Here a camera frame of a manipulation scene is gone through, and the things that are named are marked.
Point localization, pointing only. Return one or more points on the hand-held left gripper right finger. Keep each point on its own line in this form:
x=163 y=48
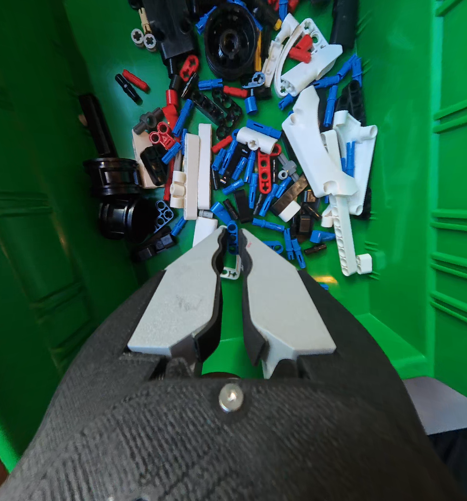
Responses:
x=288 y=309

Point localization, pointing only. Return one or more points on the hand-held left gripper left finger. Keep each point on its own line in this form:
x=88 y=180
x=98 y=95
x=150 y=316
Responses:
x=174 y=309

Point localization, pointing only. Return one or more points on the pile of brick parts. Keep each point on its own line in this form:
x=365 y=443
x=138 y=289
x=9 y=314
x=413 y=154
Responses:
x=315 y=156

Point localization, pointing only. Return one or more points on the green plastic bin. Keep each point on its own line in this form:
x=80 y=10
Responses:
x=41 y=195

